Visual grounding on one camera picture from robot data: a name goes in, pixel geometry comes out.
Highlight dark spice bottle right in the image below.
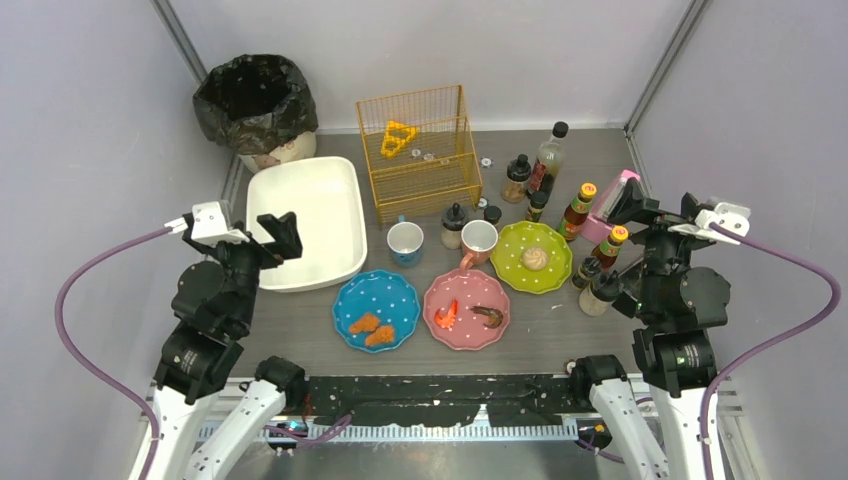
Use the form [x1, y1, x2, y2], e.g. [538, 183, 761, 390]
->
[571, 256, 602, 290]

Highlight yellow plastic toy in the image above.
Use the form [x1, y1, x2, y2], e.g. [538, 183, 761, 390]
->
[380, 120, 419, 158]

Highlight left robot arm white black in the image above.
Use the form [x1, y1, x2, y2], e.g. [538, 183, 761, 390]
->
[130, 203, 308, 479]

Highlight blue mug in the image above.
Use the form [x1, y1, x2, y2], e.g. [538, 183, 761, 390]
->
[386, 215, 424, 268]

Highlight pink mug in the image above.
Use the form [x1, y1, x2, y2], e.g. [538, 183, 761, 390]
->
[460, 220, 499, 270]

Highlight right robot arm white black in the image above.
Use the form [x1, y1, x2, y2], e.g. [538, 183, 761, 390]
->
[572, 179, 730, 479]

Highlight brown shrimp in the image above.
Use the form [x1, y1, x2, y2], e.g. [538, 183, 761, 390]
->
[470, 305, 505, 329]

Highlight trash bin with black bag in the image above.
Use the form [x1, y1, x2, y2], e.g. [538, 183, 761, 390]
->
[192, 54, 319, 173]

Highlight small black cap jar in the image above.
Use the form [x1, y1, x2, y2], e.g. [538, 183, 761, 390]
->
[483, 205, 502, 226]

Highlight pink box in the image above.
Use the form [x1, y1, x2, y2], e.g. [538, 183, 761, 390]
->
[579, 170, 641, 244]

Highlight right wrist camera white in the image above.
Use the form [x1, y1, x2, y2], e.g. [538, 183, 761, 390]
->
[668, 198, 751, 245]

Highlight steamed bun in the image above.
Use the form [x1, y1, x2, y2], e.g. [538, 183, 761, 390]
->
[521, 247, 549, 271]

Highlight white shaker bottle right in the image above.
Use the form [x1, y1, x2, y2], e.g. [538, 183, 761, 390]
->
[578, 270, 623, 317]

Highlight black base mount strip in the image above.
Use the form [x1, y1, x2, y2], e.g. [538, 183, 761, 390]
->
[284, 374, 593, 427]

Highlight tall clear oil bottle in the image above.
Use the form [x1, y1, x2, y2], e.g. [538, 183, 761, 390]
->
[526, 121, 569, 197]

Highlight brown spice jar black cap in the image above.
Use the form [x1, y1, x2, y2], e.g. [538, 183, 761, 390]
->
[501, 154, 532, 203]

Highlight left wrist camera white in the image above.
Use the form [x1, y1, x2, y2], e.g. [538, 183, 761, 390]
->
[164, 200, 249, 247]

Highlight small dark pepper bottle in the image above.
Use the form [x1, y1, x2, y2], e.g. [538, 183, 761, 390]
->
[525, 191, 549, 222]

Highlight white plastic basin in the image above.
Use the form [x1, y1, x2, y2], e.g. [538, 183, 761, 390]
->
[246, 156, 368, 293]

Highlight green polka dot plate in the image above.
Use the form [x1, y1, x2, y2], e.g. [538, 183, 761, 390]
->
[490, 221, 573, 295]

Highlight right fried chicken piece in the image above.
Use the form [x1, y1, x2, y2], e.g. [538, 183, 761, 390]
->
[365, 325, 395, 348]

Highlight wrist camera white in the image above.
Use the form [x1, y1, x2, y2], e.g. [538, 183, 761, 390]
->
[164, 200, 249, 247]
[668, 198, 751, 245]

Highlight sauce bottle yellow cap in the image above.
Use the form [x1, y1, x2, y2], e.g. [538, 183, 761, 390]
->
[557, 182, 598, 244]
[591, 225, 629, 271]

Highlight fried chicken piece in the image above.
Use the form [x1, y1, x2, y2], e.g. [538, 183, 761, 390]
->
[348, 312, 381, 335]
[365, 325, 395, 348]

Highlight blue polka dot plate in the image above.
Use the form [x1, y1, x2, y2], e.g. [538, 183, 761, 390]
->
[332, 270, 422, 353]

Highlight red shrimp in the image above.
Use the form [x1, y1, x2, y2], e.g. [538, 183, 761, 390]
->
[434, 299, 458, 330]

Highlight yellow wire basket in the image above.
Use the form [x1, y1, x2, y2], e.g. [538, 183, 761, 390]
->
[356, 85, 483, 227]

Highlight left fried chicken piece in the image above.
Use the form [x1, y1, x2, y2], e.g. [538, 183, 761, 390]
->
[348, 312, 381, 335]

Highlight pink polka dot plate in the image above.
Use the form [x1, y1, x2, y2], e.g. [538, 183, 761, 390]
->
[423, 268, 511, 351]

